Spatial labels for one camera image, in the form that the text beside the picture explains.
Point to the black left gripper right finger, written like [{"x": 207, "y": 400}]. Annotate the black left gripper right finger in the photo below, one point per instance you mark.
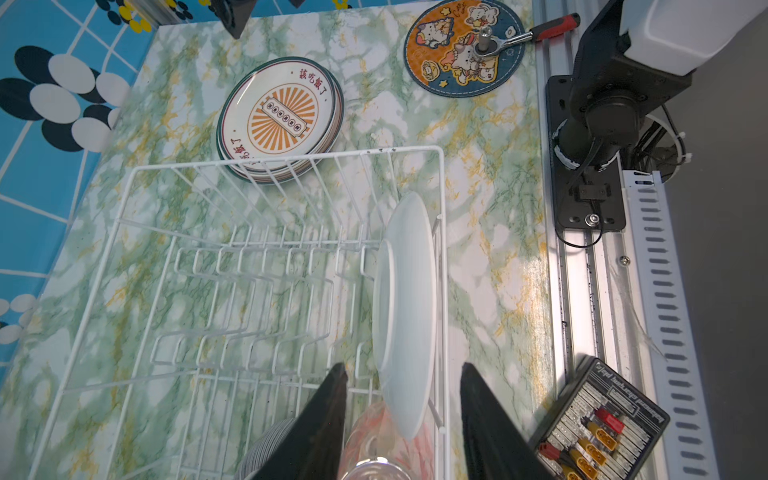
[{"x": 493, "y": 446}]

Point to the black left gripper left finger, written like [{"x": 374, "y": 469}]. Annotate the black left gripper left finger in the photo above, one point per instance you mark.
[{"x": 313, "y": 447}]

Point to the plain white plate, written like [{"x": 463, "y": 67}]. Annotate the plain white plate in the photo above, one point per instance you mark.
[{"x": 404, "y": 314}]

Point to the plate orange sunburst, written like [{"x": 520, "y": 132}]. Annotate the plate orange sunburst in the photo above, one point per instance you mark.
[{"x": 304, "y": 72}]

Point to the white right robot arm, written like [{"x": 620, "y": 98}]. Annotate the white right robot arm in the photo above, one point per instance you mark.
[{"x": 633, "y": 57}]

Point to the striped ceramic bowl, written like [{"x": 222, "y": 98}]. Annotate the striped ceramic bowl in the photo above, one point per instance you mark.
[{"x": 263, "y": 449}]

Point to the pink glass cup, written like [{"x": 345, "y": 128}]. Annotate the pink glass cup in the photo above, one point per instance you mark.
[{"x": 375, "y": 434}]

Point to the clear glass cup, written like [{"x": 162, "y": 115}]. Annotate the clear glass cup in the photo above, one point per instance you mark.
[{"x": 378, "y": 468}]

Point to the black connector box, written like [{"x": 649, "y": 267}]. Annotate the black connector box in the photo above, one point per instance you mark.
[{"x": 603, "y": 427}]

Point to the round cartoon coaster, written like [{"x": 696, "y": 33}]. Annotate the round cartoon coaster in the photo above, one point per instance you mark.
[{"x": 439, "y": 48}]

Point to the aluminium front rail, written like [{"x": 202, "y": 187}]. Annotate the aluminium front rail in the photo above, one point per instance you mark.
[{"x": 583, "y": 321}]

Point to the white wire dish rack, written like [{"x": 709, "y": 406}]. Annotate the white wire dish rack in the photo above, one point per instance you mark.
[{"x": 219, "y": 305}]

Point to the white slotted cable duct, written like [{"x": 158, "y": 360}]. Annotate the white slotted cable duct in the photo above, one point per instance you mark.
[{"x": 687, "y": 441}]

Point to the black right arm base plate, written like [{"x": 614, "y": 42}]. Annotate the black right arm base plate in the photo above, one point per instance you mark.
[{"x": 590, "y": 201}]

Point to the red handled ratchet wrench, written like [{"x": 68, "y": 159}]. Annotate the red handled ratchet wrench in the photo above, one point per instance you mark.
[{"x": 490, "y": 45}]

